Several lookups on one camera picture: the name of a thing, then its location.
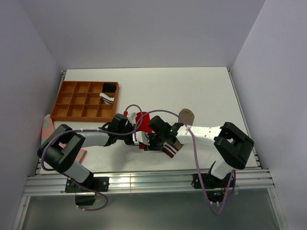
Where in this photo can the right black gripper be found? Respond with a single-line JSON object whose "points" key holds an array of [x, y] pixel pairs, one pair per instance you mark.
{"points": [[152, 147]]}

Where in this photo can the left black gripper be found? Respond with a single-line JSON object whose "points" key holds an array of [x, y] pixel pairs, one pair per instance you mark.
{"points": [[129, 142]]}

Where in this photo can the red christmas sock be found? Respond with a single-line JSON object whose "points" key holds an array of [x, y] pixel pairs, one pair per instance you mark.
{"points": [[144, 127]]}

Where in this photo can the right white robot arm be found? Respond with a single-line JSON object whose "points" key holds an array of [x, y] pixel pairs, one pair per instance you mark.
{"points": [[233, 145]]}

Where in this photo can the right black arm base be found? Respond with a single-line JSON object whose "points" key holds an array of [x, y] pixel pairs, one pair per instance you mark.
{"points": [[209, 181]]}

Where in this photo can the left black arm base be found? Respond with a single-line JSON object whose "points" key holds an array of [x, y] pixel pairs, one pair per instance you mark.
{"points": [[99, 184]]}

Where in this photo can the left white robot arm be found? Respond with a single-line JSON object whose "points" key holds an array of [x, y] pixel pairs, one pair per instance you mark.
{"points": [[60, 150]]}

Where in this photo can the brown striped sock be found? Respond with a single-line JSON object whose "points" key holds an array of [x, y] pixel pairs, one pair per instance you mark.
{"points": [[170, 148]]}

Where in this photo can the white black rolled sock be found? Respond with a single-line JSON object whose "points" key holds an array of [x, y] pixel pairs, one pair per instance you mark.
{"points": [[107, 99]]}

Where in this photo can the orange compartment tray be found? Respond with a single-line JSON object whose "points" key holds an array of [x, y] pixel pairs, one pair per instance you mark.
{"points": [[79, 101]]}

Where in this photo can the pink patterned sock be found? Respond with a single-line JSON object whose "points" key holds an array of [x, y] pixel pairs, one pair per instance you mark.
{"points": [[48, 129]]}

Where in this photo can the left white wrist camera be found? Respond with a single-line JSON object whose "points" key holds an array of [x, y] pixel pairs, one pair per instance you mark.
{"points": [[131, 117]]}

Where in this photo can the aluminium frame rail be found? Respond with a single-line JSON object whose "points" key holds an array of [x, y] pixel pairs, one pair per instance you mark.
{"points": [[144, 182]]}

